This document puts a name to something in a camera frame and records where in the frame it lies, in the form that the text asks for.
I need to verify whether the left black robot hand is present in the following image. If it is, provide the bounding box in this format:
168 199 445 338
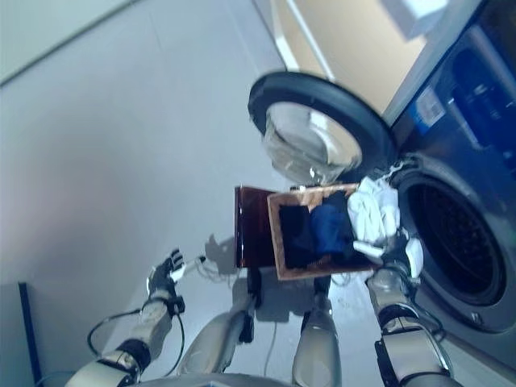
145 248 206 300

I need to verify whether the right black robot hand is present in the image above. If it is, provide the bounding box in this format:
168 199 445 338
352 236 425 280

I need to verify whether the white garment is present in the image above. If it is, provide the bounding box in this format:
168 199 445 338
347 177 401 247

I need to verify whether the blue garment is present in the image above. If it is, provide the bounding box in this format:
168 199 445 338
309 204 356 259

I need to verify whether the dark grey washing machine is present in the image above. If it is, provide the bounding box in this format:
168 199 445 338
378 0 516 335

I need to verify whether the left silver robot leg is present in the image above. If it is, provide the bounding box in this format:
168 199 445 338
177 268 263 376

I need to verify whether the silver robot leg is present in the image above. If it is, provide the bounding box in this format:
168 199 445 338
177 268 263 376
292 277 339 387

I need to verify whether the dark brown wooden stool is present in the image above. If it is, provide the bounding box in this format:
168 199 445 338
234 185 323 269

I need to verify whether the black garment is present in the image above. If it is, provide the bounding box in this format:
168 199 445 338
278 205 323 269

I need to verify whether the grey robot torso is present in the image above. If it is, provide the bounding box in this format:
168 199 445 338
136 372 311 387

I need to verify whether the brown wicker laundry basket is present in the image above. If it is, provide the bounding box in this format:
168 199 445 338
266 183 384 283

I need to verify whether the right silver robot leg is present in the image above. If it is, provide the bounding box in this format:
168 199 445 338
292 277 339 387

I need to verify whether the dark flat panel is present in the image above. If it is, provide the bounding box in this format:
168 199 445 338
18 281 44 387

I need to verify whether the blue energy label sticker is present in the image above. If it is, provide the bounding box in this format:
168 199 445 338
414 86 448 126

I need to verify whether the round glass washer door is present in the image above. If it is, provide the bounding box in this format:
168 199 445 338
248 71 398 185

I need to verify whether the white counter cabinet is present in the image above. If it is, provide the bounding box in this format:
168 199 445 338
253 0 448 81

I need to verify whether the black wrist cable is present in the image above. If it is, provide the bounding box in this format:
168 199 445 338
86 306 186 368

